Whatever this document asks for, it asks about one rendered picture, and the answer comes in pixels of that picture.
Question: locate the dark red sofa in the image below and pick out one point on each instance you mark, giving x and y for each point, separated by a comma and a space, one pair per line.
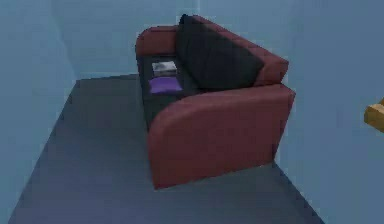
216, 133

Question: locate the purple pillow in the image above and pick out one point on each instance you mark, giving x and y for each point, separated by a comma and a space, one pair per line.
165, 85

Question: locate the black sofa back cushion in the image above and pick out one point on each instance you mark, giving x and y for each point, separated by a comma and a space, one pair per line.
216, 56

